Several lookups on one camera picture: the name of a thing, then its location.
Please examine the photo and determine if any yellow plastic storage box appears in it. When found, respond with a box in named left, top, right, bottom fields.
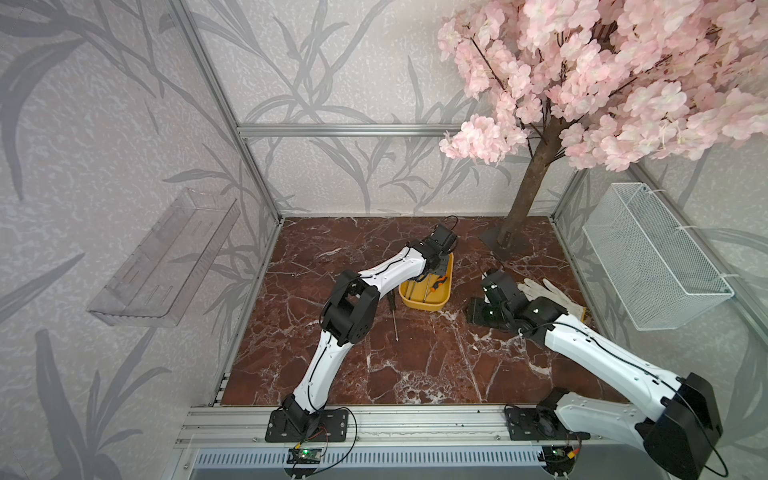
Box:
left=397, top=253, right=454, bottom=312

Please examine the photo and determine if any orange black screwdriver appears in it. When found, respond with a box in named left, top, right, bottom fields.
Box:
left=424, top=275, right=447, bottom=301

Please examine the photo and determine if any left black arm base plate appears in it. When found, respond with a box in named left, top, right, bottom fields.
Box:
left=265, top=408, right=350, bottom=443

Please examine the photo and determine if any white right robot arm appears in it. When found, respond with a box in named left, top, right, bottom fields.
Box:
left=465, top=269, right=723, bottom=479

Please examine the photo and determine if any dark metal tree base plate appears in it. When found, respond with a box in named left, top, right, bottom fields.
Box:
left=480, top=226, right=533, bottom=261

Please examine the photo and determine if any clear acrylic wall shelf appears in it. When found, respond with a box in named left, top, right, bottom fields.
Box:
left=87, top=188, right=241, bottom=328

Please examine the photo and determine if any artificial cherry blossom tree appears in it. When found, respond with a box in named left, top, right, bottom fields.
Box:
left=437, top=0, right=767, bottom=241

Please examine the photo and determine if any white cotton work glove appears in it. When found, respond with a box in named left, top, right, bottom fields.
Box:
left=517, top=278, right=586, bottom=322

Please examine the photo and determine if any aluminium front rail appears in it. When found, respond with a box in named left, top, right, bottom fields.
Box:
left=173, top=404, right=631, bottom=449

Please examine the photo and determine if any right circuit board with wires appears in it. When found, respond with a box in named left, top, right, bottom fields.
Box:
left=539, top=446, right=580, bottom=469

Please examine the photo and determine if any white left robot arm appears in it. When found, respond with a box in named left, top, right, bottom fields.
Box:
left=277, top=223, right=458, bottom=437

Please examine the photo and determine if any left green circuit board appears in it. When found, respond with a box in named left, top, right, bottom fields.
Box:
left=286, top=447, right=324, bottom=466

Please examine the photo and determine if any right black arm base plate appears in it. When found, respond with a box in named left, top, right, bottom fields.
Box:
left=503, top=404, right=591, bottom=442

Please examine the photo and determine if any white wire mesh basket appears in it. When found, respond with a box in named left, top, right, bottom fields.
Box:
left=583, top=182, right=734, bottom=331

